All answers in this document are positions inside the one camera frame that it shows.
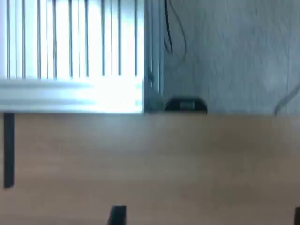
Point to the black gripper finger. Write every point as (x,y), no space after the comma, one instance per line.
(118,216)
(297,218)

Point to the black tape strip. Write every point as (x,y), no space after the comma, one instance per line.
(9,152)

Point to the aluminium extrusion frame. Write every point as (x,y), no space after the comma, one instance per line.
(70,93)

